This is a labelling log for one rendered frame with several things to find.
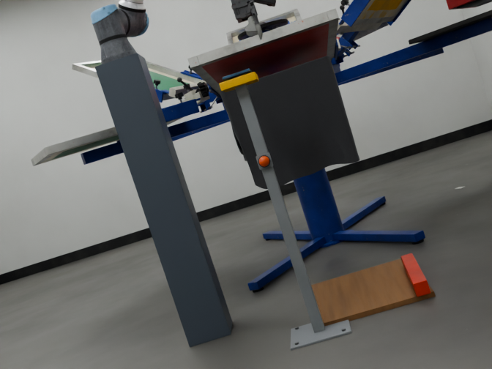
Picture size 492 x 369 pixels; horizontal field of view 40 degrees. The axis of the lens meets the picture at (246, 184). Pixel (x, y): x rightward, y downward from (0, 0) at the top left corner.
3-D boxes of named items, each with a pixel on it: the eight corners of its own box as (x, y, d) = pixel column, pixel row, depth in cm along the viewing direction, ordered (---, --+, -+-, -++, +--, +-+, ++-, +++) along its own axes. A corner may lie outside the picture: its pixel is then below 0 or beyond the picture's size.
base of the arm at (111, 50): (98, 66, 267) (90, 42, 266) (107, 69, 282) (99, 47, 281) (134, 53, 266) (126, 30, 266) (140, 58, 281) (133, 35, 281)
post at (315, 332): (351, 332, 229) (266, 64, 222) (291, 351, 231) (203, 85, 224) (347, 314, 251) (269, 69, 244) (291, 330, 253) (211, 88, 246)
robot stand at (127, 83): (189, 347, 274) (94, 66, 265) (193, 334, 292) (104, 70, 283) (230, 334, 273) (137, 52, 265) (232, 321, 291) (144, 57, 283)
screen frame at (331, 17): (339, 17, 246) (335, 7, 246) (189, 68, 252) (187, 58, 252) (334, 57, 324) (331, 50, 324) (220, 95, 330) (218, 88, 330)
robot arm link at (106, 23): (92, 45, 272) (81, 12, 271) (114, 42, 283) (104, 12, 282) (113, 34, 265) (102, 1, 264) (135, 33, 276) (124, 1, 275)
